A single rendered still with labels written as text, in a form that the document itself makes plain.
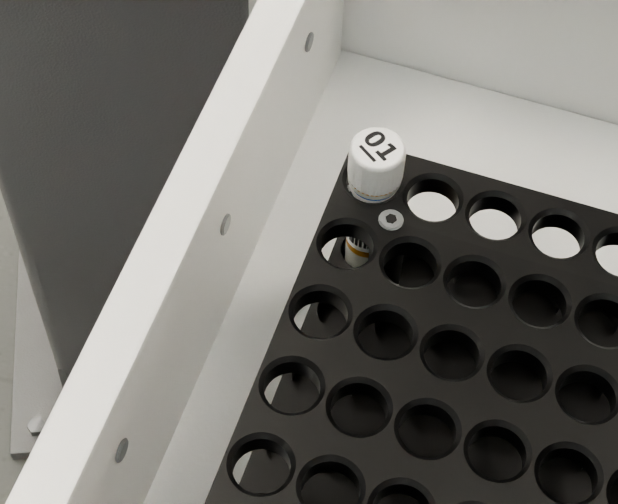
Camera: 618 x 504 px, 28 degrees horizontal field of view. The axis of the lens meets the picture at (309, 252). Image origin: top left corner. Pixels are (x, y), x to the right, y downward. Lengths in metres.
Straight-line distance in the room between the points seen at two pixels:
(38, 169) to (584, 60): 0.61
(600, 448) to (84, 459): 0.10
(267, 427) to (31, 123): 0.65
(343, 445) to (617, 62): 0.16
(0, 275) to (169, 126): 0.51
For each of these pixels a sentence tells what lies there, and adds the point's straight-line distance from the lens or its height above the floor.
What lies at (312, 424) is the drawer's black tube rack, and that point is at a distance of 0.25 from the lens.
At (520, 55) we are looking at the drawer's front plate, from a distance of 0.37.
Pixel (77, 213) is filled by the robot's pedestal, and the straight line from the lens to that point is 0.97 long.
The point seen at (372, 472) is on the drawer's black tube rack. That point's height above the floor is 0.90.
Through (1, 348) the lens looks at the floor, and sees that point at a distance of 1.31.
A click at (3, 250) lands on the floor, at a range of 1.37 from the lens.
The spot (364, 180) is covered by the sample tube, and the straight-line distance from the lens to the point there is 0.27.
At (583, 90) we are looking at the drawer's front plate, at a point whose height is 0.85.
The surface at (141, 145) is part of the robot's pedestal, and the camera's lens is 0.90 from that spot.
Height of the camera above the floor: 1.13
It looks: 57 degrees down
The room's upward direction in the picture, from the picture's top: 2 degrees clockwise
